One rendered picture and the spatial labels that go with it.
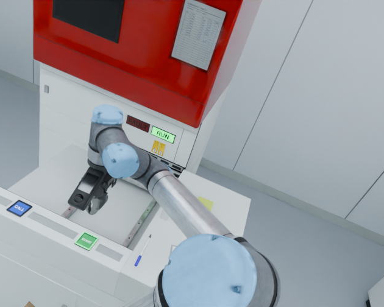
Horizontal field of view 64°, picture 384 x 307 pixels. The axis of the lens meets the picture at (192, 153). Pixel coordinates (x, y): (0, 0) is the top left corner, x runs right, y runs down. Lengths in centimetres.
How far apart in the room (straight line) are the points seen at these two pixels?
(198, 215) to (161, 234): 53
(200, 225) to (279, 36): 221
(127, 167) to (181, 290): 34
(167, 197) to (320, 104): 226
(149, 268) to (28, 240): 42
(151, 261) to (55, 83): 97
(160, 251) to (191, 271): 68
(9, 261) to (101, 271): 41
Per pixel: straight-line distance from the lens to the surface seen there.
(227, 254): 42
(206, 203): 124
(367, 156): 308
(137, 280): 104
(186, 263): 44
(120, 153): 68
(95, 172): 87
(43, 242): 116
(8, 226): 122
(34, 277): 135
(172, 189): 71
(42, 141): 187
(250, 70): 276
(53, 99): 168
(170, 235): 117
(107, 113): 77
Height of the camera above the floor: 184
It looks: 33 degrees down
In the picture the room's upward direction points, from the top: 20 degrees clockwise
